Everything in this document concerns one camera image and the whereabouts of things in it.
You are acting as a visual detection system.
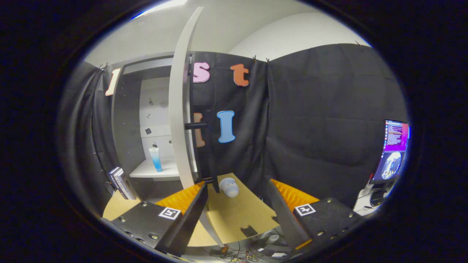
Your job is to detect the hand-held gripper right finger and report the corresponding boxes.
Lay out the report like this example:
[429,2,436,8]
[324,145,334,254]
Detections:
[268,178,365,252]

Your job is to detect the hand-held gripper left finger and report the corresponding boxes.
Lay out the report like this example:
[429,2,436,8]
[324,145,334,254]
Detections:
[101,181,209,257]

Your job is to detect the white and blue tube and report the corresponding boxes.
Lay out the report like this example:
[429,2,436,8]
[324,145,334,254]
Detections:
[148,147,163,172]

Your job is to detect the black door handle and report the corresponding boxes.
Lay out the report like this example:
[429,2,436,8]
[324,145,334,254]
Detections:
[185,110,210,146]

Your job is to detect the white plush toy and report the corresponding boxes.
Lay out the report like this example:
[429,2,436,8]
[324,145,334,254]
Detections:
[219,177,240,198]

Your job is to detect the white cabinet shelf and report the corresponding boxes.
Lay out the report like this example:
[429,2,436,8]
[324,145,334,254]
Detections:
[129,158,183,180]

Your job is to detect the grey cover book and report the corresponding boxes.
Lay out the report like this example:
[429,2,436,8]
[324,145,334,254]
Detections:
[117,171,137,201]

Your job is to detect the white appliance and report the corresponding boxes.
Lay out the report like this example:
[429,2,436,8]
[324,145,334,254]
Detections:
[352,181,397,217]

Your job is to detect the white spine book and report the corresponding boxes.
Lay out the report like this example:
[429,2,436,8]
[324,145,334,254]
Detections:
[113,169,130,198]

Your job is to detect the black backdrop cloth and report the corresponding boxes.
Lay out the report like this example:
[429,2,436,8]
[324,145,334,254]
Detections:
[58,43,408,216]

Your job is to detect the grey cabinet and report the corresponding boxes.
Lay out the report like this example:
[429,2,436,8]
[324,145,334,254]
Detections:
[112,51,220,199]

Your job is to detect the computer monitor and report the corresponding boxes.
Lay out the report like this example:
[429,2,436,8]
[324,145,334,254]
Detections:
[369,119,411,185]

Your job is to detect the tangled thin cables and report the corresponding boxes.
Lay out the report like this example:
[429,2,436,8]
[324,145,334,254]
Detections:
[203,241,264,263]

